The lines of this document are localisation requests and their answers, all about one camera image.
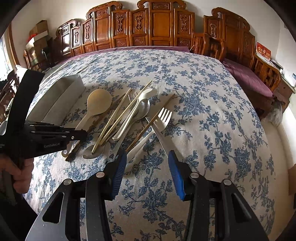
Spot purple bench cushion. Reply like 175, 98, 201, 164
59, 46, 190, 64

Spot large cream rice spoon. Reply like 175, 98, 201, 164
61, 88, 112, 158

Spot carved wooden armchair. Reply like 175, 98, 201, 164
190, 7, 281, 92

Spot dark brown wooden chopstick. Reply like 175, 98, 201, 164
65, 94, 124, 162

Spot white blue paper box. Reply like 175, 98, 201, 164
283, 70, 296, 87

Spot stacked cardboard boxes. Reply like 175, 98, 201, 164
23, 20, 49, 68

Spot grey rectangular tray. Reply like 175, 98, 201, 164
27, 74, 85, 126

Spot stainless steel fork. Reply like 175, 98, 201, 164
128, 91, 178, 160

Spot cream plastic fork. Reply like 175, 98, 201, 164
127, 108, 172, 162

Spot wooden side table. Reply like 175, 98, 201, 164
273, 77, 295, 113

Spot blue floral tablecloth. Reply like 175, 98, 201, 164
23, 49, 277, 241

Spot small cream plastic spoon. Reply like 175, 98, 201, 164
112, 88, 158, 141

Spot long carved wooden bench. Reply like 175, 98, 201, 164
53, 1, 195, 60

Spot person's left hand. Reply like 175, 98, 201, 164
1, 154, 34, 194

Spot purple armchair cushion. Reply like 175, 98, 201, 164
223, 58, 273, 97

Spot stainless steel spoon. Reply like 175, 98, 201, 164
82, 98, 151, 160

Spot red gift box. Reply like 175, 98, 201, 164
255, 41, 271, 62

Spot light bamboo chopstick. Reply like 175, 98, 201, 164
98, 80, 152, 146
91, 88, 132, 154

